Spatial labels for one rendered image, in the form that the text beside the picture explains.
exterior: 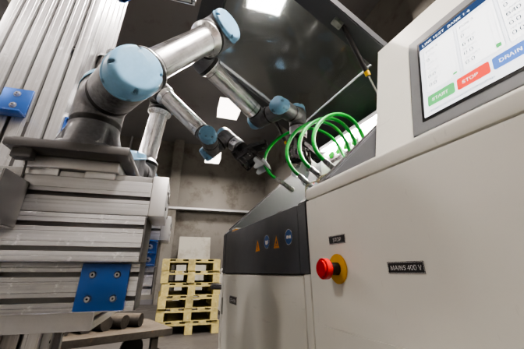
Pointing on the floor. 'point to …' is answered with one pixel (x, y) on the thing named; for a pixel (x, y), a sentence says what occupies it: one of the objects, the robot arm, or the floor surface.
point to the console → (426, 225)
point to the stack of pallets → (185, 315)
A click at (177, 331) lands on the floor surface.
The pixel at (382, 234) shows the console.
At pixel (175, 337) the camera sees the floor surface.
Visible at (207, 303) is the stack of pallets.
